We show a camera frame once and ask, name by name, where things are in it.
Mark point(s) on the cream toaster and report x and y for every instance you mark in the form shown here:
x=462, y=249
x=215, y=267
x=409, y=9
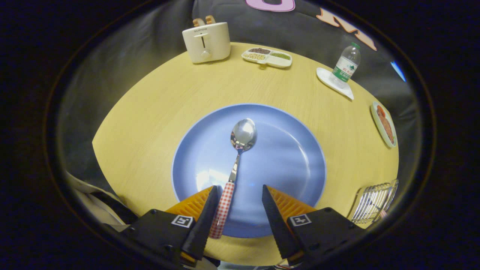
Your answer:
x=215, y=43

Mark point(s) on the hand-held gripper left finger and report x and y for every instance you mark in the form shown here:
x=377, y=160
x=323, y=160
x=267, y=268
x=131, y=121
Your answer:
x=204, y=221

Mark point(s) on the toast slice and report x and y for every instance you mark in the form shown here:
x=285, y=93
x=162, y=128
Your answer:
x=198, y=22
x=210, y=19

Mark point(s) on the clear water bottle green cap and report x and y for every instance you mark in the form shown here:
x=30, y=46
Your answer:
x=345, y=67

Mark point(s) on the white square coaster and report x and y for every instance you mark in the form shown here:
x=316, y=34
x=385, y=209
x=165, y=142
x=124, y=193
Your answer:
x=325, y=77

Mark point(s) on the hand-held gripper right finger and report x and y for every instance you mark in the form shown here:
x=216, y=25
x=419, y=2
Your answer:
x=275, y=221

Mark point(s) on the green plate of meat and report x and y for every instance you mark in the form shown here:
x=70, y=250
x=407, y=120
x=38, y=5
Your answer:
x=385, y=125

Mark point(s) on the clear cutlery holder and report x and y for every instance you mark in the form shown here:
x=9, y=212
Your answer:
x=371, y=202

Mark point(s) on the blue plate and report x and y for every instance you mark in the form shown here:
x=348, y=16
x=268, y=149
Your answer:
x=285, y=161

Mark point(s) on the person's beige jacket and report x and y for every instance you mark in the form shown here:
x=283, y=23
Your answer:
x=90, y=202

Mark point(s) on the white divided dish of beans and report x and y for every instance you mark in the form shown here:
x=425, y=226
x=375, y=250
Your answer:
x=275, y=62

